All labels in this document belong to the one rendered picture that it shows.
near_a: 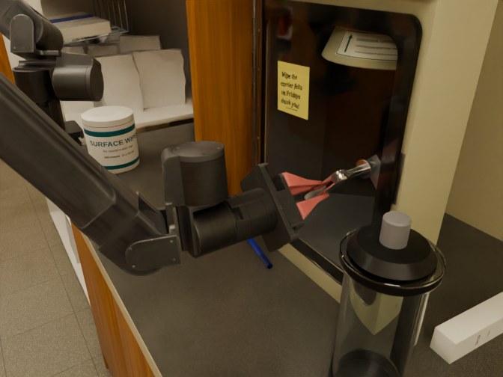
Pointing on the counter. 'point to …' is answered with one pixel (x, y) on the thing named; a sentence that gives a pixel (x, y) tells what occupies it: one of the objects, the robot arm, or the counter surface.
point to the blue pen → (260, 253)
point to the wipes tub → (111, 137)
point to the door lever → (363, 167)
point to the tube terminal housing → (429, 110)
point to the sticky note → (293, 89)
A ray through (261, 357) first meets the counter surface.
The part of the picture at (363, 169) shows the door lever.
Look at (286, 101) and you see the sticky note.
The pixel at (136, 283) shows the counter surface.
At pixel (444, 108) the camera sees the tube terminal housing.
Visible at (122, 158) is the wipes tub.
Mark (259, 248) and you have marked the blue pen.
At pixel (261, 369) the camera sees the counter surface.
